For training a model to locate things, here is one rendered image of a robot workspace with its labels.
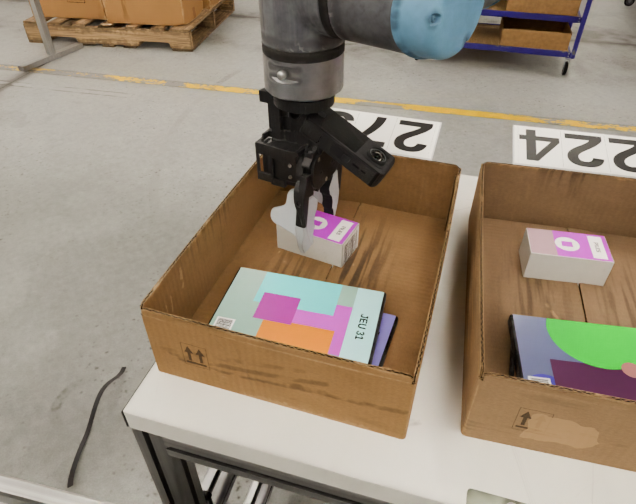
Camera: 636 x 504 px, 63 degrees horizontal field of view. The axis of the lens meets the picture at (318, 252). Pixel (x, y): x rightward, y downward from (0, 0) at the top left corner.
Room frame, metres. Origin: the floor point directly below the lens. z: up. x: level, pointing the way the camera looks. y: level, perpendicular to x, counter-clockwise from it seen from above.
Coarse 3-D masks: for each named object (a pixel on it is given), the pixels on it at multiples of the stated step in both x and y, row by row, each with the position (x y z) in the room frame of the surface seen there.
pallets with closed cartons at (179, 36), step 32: (64, 0) 3.88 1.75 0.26; (96, 0) 3.83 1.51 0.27; (128, 0) 3.74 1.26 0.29; (160, 0) 3.70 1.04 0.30; (192, 0) 3.88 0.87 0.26; (224, 0) 4.37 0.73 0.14; (32, 32) 3.80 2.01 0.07; (64, 32) 3.76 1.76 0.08; (96, 32) 3.72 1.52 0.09; (128, 32) 3.68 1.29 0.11; (160, 32) 3.64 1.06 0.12; (192, 32) 3.98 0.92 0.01
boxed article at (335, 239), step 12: (324, 216) 0.59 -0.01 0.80; (336, 216) 0.59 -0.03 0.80; (324, 228) 0.56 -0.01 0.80; (336, 228) 0.56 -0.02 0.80; (348, 228) 0.56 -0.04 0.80; (288, 240) 0.56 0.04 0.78; (324, 240) 0.53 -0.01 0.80; (336, 240) 0.53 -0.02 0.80; (348, 240) 0.54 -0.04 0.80; (300, 252) 0.55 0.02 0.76; (312, 252) 0.54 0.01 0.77; (324, 252) 0.53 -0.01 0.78; (336, 252) 0.53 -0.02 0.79; (348, 252) 0.54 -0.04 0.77; (336, 264) 0.53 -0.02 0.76
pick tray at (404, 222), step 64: (256, 192) 0.64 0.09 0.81; (384, 192) 0.67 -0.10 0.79; (448, 192) 0.64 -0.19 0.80; (192, 256) 0.46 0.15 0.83; (256, 256) 0.55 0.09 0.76; (384, 256) 0.55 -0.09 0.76; (192, 320) 0.34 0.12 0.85; (256, 384) 0.32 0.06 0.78; (320, 384) 0.30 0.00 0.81; (384, 384) 0.28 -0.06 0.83
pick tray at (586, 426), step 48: (480, 192) 0.57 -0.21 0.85; (528, 192) 0.63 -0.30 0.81; (576, 192) 0.62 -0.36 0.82; (624, 192) 0.60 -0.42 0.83; (480, 240) 0.47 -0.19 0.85; (624, 240) 0.58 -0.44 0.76; (480, 288) 0.39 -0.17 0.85; (528, 288) 0.48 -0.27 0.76; (576, 288) 0.48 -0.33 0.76; (624, 288) 0.48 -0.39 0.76; (480, 336) 0.32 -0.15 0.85; (480, 384) 0.28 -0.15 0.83; (528, 384) 0.27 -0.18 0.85; (480, 432) 0.28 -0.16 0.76; (528, 432) 0.27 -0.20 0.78; (576, 432) 0.26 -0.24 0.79; (624, 432) 0.25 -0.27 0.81
